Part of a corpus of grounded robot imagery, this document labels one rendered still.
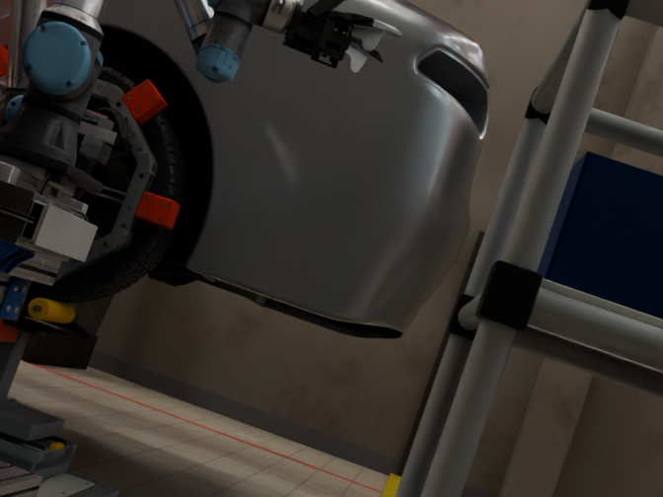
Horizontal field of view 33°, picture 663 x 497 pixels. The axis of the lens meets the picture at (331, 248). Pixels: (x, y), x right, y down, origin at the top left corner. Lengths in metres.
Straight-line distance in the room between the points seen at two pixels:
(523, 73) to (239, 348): 2.72
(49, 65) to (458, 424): 1.36
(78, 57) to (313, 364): 5.84
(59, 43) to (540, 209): 1.33
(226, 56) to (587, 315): 1.34
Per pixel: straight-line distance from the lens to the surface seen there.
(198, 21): 2.22
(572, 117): 0.86
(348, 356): 7.72
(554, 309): 0.84
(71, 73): 2.04
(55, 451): 3.14
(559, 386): 7.47
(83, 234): 2.04
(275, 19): 2.11
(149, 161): 2.95
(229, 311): 7.83
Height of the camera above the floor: 0.66
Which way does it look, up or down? 5 degrees up
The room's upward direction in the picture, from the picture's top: 19 degrees clockwise
